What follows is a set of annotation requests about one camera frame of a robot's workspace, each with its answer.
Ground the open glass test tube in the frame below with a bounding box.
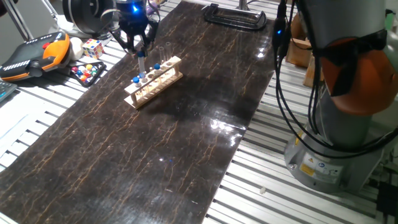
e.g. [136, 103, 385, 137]
[159, 45, 166, 72]
[164, 42, 174, 67]

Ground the white ball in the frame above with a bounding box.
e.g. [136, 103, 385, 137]
[68, 37, 84, 62]

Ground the black power box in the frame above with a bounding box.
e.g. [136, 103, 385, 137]
[376, 182, 398, 218]

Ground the white paper sheet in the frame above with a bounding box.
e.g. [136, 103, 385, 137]
[0, 99, 47, 156]

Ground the wooden test tube rack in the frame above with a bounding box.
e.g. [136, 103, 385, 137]
[123, 55, 184, 110]

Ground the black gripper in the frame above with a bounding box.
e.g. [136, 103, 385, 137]
[113, 2, 160, 56]

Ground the wooden block stack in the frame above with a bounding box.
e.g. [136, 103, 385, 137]
[285, 14, 324, 88]

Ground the orange and black teach pendant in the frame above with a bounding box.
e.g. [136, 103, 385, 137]
[0, 31, 71, 82]

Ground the dark marble pattern mat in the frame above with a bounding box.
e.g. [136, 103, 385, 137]
[0, 0, 280, 224]

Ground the black keyboard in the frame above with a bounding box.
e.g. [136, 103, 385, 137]
[0, 80, 18, 103]

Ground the black round spool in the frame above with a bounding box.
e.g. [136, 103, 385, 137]
[62, 0, 114, 35]

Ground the black triangle tray with balls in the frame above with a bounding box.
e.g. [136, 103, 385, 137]
[68, 61, 107, 87]

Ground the aluminium frame post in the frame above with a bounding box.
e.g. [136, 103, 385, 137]
[1, 0, 34, 41]

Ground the rubik's cube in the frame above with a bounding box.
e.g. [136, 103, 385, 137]
[81, 38, 105, 60]

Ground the person forearm dark sleeve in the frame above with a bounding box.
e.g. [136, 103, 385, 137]
[0, 0, 19, 18]

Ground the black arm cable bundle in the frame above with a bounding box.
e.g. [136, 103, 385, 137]
[272, 0, 398, 161]

